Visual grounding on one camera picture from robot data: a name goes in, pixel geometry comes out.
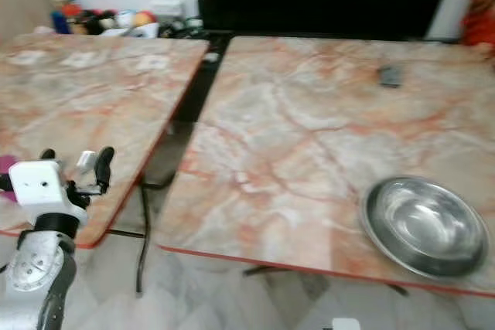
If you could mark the red figure statue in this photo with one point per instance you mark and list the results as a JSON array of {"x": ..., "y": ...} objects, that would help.
[{"x": 481, "y": 5}]

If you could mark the orange round doll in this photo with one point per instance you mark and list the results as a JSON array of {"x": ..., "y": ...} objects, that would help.
[{"x": 144, "y": 18}]

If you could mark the small black box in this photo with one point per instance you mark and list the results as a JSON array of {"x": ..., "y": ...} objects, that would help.
[{"x": 390, "y": 76}]

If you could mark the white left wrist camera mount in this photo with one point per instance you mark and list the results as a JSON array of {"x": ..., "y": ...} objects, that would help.
[{"x": 42, "y": 187}]

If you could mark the wooden cabinet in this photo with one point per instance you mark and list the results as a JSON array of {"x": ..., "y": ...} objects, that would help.
[{"x": 27, "y": 1}]

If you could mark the white round doll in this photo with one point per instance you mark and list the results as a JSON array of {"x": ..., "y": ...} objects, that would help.
[{"x": 124, "y": 18}]

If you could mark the blue cylinder toy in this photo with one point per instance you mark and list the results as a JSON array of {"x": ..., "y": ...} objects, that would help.
[{"x": 60, "y": 21}]

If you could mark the white paper tray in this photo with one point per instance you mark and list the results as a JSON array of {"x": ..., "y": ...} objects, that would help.
[{"x": 141, "y": 30}]

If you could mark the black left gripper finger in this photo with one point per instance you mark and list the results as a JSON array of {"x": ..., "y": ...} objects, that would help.
[
  {"x": 104, "y": 166},
  {"x": 48, "y": 154}
]

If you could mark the white wall outlet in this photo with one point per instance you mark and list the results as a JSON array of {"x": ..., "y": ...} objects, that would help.
[{"x": 168, "y": 8}]

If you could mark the black round doll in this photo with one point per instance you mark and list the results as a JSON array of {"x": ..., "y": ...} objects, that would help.
[{"x": 97, "y": 21}]

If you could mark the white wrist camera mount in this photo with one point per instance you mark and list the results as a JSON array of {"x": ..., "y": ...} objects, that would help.
[
  {"x": 42, "y": 187},
  {"x": 346, "y": 324}
]

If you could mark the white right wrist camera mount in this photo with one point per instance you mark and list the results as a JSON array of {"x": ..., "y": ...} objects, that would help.
[{"x": 346, "y": 324}]

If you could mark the large steel bowl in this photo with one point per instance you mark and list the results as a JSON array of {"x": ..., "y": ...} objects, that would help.
[{"x": 425, "y": 226}]

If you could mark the marble pattern folding table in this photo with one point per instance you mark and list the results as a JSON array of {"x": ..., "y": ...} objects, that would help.
[
  {"x": 294, "y": 152},
  {"x": 77, "y": 106}
]

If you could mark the purple plastic cup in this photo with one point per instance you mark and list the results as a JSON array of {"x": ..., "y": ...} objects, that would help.
[{"x": 5, "y": 161}]

